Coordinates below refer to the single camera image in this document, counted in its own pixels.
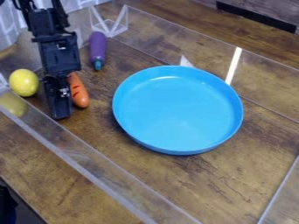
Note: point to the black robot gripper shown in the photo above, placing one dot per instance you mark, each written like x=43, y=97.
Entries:
x=60, y=60

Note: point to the orange toy carrot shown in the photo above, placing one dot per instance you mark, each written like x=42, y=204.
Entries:
x=79, y=93

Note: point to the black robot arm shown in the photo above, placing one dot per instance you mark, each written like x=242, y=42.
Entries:
x=44, y=21

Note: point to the yellow toy lemon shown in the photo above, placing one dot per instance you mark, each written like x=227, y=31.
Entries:
x=24, y=82

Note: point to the purple toy eggplant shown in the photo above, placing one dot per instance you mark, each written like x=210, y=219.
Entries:
x=98, y=43

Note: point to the white patterned curtain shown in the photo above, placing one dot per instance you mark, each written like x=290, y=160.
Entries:
x=12, y=24

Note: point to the blue round plate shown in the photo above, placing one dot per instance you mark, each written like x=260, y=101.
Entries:
x=178, y=110

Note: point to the black bar in background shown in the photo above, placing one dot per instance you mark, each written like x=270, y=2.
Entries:
x=266, y=20

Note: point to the clear acrylic enclosure wall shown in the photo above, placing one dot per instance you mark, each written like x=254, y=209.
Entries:
x=83, y=174

